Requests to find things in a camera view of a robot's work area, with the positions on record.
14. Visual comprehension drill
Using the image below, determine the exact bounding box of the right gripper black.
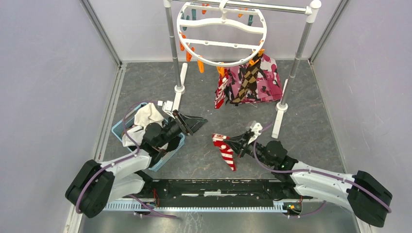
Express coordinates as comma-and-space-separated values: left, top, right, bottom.
223, 130, 274, 167

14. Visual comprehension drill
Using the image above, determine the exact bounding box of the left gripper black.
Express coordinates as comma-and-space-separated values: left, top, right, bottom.
156, 110, 208, 148

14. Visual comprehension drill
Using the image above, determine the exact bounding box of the red white striped sock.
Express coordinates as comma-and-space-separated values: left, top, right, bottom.
214, 68, 228, 109

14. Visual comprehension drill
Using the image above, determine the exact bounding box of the brown argyle sock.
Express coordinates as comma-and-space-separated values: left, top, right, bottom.
238, 60, 261, 100
228, 66, 257, 106

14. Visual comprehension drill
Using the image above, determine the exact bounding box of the white round clip hanger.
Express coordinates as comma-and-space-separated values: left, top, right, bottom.
178, 8, 262, 64

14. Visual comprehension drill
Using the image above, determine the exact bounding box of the metal clothes rack frame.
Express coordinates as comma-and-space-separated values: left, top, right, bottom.
163, 0, 322, 138

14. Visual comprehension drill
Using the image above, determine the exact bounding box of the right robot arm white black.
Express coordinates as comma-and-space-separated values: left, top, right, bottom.
213, 131, 393, 228

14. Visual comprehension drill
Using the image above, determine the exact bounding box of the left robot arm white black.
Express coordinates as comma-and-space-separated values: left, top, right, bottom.
65, 110, 208, 218

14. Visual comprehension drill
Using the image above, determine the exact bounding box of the orange clip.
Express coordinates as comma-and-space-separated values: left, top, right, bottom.
197, 55, 205, 73
186, 47, 195, 62

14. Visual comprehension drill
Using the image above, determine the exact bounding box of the orange clip right rim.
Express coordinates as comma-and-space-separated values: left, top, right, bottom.
216, 66, 225, 78

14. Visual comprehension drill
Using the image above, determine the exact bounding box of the orange clip far left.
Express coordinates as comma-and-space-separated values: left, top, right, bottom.
186, 47, 195, 62

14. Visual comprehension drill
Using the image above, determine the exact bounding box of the orange clip front holding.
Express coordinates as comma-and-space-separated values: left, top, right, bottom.
249, 49, 265, 66

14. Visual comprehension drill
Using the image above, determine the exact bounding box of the teal clip right rim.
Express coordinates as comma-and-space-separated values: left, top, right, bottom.
247, 15, 254, 26

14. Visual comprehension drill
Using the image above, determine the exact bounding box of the white cloth in basket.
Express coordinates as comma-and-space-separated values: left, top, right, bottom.
122, 103, 164, 147

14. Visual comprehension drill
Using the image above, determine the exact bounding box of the pink camouflage garment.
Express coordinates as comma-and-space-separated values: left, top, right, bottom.
224, 53, 283, 103

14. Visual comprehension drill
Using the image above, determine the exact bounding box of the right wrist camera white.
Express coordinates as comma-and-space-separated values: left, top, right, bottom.
247, 121, 263, 144

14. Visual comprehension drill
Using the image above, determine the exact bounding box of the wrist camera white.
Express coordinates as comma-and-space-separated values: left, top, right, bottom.
247, 121, 263, 144
157, 100, 175, 119

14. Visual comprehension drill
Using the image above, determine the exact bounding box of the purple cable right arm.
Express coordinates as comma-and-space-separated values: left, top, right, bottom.
252, 122, 393, 218

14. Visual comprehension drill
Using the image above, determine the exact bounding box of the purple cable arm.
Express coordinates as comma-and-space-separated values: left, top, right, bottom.
252, 122, 393, 218
74, 100, 181, 220

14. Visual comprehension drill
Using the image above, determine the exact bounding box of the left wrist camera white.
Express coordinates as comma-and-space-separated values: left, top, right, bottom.
157, 100, 175, 119

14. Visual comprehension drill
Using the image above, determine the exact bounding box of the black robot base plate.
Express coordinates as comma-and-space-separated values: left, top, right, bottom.
134, 179, 311, 207

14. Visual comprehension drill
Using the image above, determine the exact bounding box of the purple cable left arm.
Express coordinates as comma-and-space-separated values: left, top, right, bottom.
74, 100, 181, 220

